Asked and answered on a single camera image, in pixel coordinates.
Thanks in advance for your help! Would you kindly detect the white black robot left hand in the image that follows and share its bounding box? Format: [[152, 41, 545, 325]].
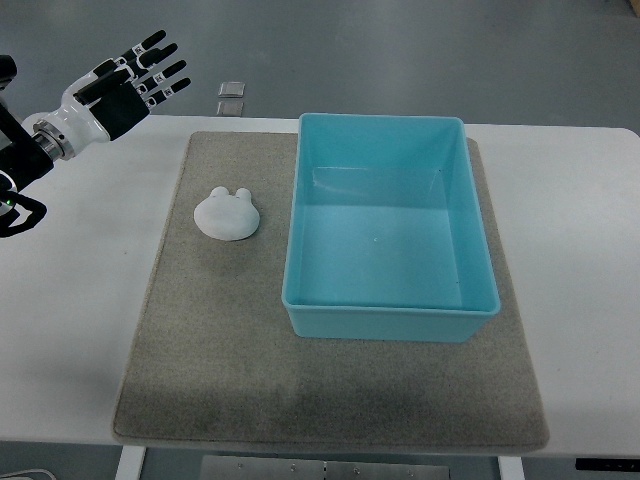
[[32, 30, 191, 159]]

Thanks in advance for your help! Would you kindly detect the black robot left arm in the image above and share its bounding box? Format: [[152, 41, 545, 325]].
[[1, 103, 53, 238]]

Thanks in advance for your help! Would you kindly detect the blue plastic box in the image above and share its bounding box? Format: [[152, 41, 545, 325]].
[[282, 113, 501, 343]]

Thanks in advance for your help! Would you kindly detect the lower metal floor plate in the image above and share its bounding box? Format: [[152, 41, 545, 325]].
[[216, 100, 244, 117]]

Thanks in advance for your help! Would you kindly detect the metal floor plate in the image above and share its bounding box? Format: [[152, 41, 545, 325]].
[[218, 81, 246, 98], [216, 100, 244, 117]]

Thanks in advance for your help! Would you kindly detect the upper metal floor plate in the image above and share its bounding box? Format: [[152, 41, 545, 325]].
[[218, 81, 246, 98]]

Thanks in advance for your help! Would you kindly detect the grey felt mat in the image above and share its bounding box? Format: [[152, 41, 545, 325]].
[[112, 132, 549, 454]]

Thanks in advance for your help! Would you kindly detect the white table leg left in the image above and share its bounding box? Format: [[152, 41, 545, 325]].
[[114, 446, 146, 480]]

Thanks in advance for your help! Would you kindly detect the white table leg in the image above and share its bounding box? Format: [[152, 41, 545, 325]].
[[114, 446, 146, 480], [498, 456, 525, 480]]

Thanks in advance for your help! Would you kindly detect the white table leg right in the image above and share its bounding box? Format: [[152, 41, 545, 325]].
[[498, 456, 525, 480]]

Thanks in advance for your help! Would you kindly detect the black control panel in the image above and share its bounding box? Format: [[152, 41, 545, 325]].
[[575, 458, 640, 472]]

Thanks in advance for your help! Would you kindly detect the white cable on floor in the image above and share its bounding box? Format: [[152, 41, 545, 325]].
[[0, 467, 53, 480]]

